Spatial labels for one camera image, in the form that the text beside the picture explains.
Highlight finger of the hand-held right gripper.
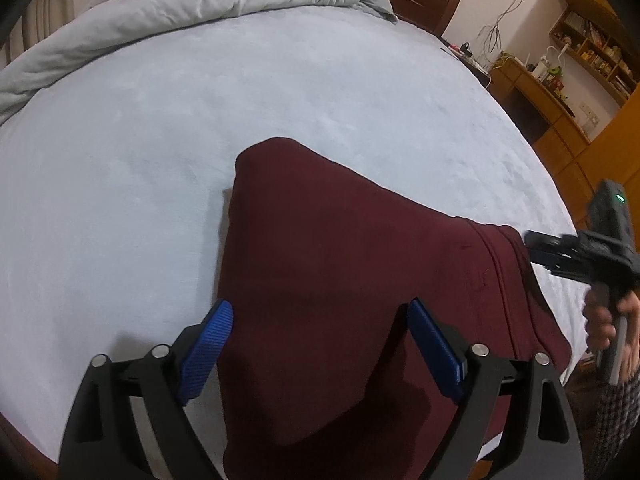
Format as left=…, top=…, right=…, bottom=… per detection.
left=531, top=251, right=587, bottom=278
left=524, top=230, right=583, bottom=257

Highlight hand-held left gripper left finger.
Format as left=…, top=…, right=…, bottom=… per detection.
left=59, top=300, right=236, bottom=480

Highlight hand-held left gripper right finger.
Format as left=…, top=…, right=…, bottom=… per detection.
left=406, top=299, right=586, bottom=480

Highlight maroon pants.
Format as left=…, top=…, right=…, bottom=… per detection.
left=214, top=136, right=572, bottom=480

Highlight person's right forearm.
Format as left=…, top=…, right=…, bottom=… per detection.
left=586, top=367, right=640, bottom=480

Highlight person's right hand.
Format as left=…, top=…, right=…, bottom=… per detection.
left=584, top=290, right=640, bottom=387

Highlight wooden wardrobe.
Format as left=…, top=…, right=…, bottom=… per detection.
left=534, top=102, right=640, bottom=233

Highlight wooden desk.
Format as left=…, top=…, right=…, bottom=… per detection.
left=487, top=55, right=596, bottom=162

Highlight bottles on desk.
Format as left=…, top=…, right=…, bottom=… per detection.
left=525, top=45, right=571, bottom=102

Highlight dark nightstand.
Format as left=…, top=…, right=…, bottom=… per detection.
left=440, top=40, right=493, bottom=88

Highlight wooden bookshelf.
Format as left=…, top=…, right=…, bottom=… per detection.
left=549, top=0, right=640, bottom=107

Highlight bed with light blue sheet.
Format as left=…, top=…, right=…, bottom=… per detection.
left=0, top=0, right=576, bottom=466

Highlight grey duvet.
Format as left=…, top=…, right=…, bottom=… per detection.
left=0, top=0, right=399, bottom=127

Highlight beige curtain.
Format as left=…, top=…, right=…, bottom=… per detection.
left=0, top=0, right=76, bottom=63

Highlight hanging wall cables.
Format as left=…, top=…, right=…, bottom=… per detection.
left=477, top=0, right=547, bottom=63

